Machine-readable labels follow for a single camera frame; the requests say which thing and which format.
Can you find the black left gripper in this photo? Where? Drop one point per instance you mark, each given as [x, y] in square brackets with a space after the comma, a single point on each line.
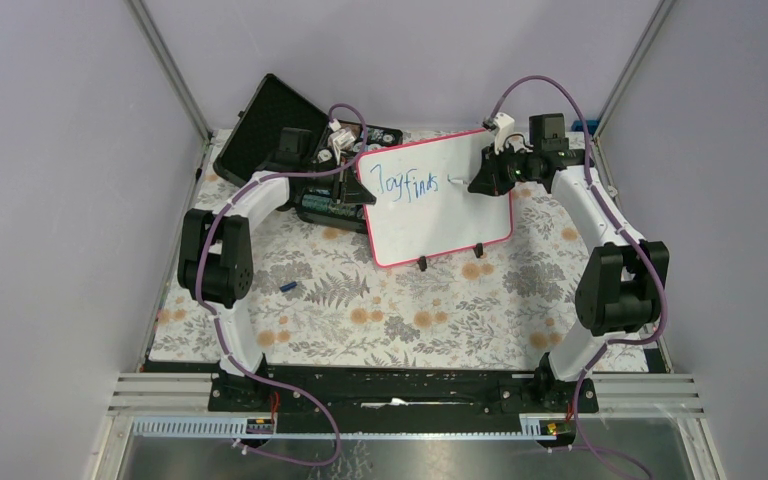
[347, 190]

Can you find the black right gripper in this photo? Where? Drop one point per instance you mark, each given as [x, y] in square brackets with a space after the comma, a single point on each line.
[488, 181]

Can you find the pink framed whiteboard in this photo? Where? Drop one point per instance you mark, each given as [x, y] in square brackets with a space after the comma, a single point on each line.
[418, 212]

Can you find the blue marker cap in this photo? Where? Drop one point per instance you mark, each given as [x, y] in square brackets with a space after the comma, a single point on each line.
[288, 287]

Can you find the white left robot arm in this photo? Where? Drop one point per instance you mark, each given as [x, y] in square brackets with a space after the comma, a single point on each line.
[215, 260]

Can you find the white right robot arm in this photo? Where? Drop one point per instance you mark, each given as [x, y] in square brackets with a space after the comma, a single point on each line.
[622, 288]

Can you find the blue clamp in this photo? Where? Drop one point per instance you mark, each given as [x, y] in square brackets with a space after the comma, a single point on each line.
[590, 126]

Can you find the black poker chip case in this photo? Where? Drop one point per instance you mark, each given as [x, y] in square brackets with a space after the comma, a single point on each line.
[265, 139]

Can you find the floral tablecloth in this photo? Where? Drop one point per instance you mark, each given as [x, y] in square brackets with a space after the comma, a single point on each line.
[501, 311]

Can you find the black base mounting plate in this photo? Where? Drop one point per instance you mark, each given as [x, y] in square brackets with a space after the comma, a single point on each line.
[354, 400]

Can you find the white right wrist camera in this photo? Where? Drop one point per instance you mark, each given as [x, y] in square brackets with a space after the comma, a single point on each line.
[502, 126]

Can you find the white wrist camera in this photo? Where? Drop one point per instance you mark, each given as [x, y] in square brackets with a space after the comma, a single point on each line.
[340, 140]
[502, 126]

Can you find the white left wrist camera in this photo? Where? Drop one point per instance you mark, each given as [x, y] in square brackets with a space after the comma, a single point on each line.
[340, 140]

